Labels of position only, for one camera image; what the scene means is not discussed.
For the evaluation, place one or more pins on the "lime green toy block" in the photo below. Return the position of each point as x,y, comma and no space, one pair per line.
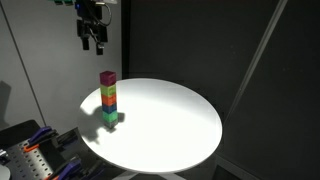
108,90

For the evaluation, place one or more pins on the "large purple spring clamp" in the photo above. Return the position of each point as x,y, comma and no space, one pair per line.
66,169

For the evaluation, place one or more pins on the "orange toy block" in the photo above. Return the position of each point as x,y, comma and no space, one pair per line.
109,99

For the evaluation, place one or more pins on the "maroon toy block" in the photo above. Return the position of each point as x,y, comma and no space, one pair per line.
107,77

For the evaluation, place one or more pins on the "perforated metal plate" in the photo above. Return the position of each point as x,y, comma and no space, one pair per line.
30,163

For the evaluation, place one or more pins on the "green camera mount bracket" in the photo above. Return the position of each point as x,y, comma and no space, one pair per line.
61,2

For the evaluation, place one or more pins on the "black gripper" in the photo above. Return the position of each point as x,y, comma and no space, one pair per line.
90,23

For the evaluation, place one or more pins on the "purple clamp orange tip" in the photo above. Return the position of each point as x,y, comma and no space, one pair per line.
38,136

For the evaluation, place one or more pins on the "white table pedestal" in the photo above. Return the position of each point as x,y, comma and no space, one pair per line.
150,175

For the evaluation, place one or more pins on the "grey toy block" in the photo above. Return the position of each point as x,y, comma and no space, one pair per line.
111,123

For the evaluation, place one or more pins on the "blue toy block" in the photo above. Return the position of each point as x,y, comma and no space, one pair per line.
109,108

